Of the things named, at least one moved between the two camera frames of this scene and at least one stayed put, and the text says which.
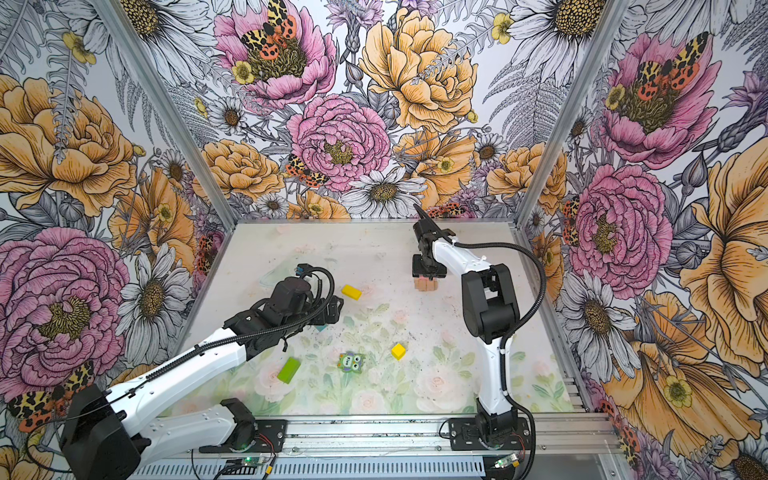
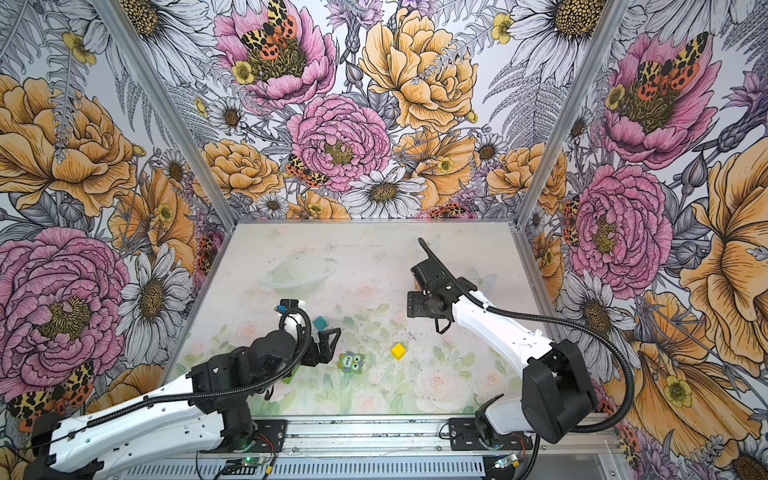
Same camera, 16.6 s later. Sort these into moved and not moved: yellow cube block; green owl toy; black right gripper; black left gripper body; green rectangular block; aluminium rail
Moved: black right gripper; black left gripper body
Not moved: green owl toy; aluminium rail; green rectangular block; yellow cube block
